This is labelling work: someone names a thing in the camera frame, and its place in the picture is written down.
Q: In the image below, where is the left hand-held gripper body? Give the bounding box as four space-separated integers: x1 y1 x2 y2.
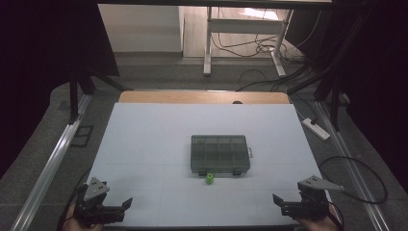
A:
74 176 114 225

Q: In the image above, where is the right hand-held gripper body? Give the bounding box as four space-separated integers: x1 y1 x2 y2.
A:
293 175 344 220

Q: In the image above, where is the grey transparent compartment box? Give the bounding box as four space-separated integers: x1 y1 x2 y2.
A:
190 134 254 176

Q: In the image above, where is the person's right hand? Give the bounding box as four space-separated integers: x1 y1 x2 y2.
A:
294 204 342 231

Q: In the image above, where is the person's left hand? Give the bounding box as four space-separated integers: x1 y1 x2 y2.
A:
62 203 104 231

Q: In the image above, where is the dark floor socket cover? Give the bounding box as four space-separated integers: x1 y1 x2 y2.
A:
70 124 94 148

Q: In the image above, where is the white board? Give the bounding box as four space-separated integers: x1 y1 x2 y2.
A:
88 102 341 228

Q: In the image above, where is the white power strip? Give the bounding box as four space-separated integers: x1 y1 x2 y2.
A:
301 117 331 141

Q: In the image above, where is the black metal stand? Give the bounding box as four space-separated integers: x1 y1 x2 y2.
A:
68 68 133 124
287 0 370 131

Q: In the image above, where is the wooden table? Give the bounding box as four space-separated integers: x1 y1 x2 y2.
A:
118 90 292 105

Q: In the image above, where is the black curtain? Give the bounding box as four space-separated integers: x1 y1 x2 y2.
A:
330 0 408 193
0 0 120 179

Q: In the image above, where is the white cabinet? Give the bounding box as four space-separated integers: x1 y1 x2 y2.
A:
97 3 186 54

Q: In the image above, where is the right hand-held gripper cable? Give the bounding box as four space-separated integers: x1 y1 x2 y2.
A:
326 200 345 231

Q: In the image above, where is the hand-held gripper cable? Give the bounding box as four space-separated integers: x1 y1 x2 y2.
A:
57 167 92 231
326 200 345 231

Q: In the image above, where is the left hand-held gripper cable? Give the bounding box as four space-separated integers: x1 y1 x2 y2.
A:
57 167 92 231

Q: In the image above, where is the aluminium rail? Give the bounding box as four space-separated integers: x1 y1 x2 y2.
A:
316 100 391 231
9 94 92 231

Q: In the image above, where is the looped black floor cable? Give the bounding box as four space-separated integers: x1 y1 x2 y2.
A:
318 156 388 205

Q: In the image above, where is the tangle of black cables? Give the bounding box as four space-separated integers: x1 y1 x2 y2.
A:
211 9 321 93

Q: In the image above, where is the white desk frame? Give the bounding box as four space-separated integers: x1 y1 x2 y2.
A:
203 6 294 78

